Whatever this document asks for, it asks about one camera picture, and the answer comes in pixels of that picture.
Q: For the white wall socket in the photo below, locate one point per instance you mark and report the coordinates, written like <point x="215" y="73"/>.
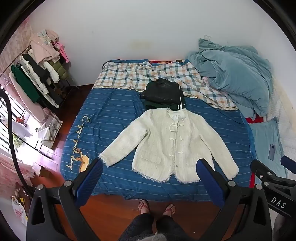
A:
<point x="207" y="37"/>

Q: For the black window railing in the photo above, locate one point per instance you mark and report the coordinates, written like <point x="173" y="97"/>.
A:
<point x="9" y="115"/>

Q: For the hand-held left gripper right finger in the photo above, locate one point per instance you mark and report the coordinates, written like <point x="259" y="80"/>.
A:
<point x="208" y="180"/>

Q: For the plaid blanket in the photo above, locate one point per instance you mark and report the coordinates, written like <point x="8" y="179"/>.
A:
<point x="129" y="74"/>

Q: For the person's left leg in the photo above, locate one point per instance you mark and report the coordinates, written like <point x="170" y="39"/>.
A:
<point x="142" y="222"/>

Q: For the person's right leg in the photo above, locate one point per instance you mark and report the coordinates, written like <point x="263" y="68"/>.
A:
<point x="168" y="224"/>

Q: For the white fuzzy jacket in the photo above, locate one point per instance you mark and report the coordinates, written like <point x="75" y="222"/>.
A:
<point x="159" y="143"/>

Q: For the olive puffer jacket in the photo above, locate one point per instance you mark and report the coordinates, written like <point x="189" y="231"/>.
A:
<point x="60" y="68"/>

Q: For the white plastic bag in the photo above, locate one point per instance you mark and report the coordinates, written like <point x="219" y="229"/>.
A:
<point x="19" y="210"/>

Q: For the cardboard box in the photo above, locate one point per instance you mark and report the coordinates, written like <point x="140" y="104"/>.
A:
<point x="41" y="169"/>

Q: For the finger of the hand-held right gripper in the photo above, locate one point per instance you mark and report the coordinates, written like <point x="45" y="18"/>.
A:
<point x="262" y="173"/>
<point x="289" y="164"/>

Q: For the red cloth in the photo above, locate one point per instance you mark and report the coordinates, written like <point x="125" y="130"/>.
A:
<point x="253" y="119"/>

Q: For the blue striped bed sheet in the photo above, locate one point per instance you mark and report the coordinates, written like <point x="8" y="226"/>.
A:
<point x="108" y="115"/>

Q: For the white knitted blanket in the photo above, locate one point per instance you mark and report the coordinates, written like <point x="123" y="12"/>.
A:
<point x="285" y="111"/>

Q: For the red headboard cushion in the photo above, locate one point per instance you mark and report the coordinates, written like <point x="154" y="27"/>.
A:
<point x="161" y="61"/>

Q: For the black clothes rack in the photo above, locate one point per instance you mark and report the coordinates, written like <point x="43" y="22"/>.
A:
<point x="62" y="85"/>

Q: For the pink coat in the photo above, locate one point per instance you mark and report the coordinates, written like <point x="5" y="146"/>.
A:
<point x="44" y="49"/>

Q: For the light blue pillow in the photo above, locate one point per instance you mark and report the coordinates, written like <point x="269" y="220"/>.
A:
<point x="262" y="139"/>

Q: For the person's leg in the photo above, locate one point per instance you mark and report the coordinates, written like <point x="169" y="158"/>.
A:
<point x="142" y="222"/>
<point x="168" y="224"/>

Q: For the green hanging garment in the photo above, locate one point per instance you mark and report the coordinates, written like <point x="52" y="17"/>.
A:
<point x="24" y="84"/>

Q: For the floral print white bag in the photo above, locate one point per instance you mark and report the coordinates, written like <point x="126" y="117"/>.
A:
<point x="52" y="128"/>

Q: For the blue-grey duvet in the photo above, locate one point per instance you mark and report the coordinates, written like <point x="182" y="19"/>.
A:
<point x="238" y="71"/>

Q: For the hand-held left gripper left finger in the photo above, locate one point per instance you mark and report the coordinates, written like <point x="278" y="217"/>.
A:
<point x="91" y="179"/>

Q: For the black scarf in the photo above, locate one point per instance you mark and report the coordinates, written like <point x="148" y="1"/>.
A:
<point x="37" y="64"/>

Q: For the white puffer jacket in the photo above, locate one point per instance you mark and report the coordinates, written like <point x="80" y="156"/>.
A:
<point x="49" y="70"/>

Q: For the pink plush toy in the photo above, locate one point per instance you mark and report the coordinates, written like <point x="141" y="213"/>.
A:
<point x="63" y="51"/>

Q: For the grey smartphone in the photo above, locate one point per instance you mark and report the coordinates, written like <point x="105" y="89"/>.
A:
<point x="271" y="151"/>

